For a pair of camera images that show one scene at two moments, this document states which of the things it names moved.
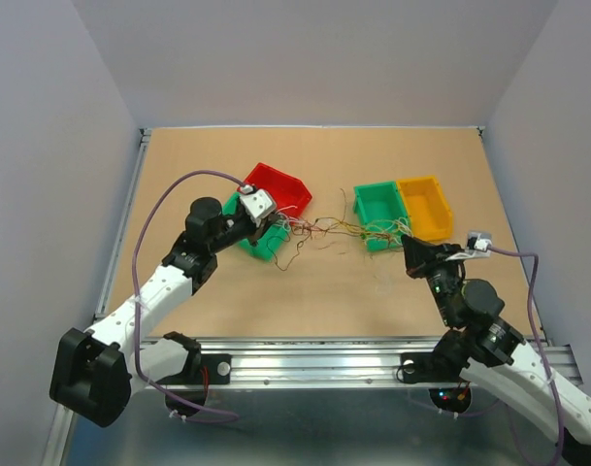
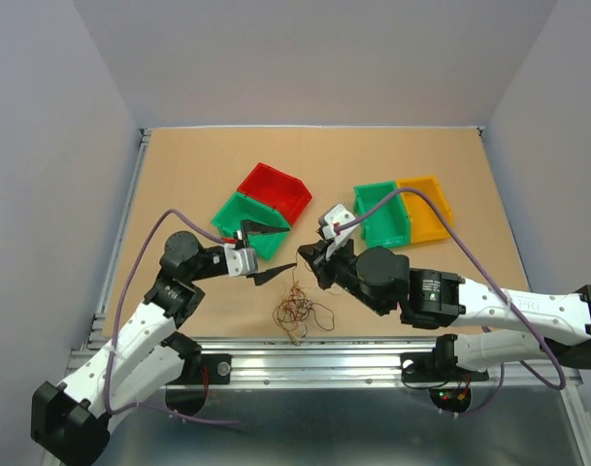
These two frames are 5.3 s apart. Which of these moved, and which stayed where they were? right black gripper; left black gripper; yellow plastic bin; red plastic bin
Moved: left black gripper; right black gripper
Stayed: yellow plastic bin; red plastic bin
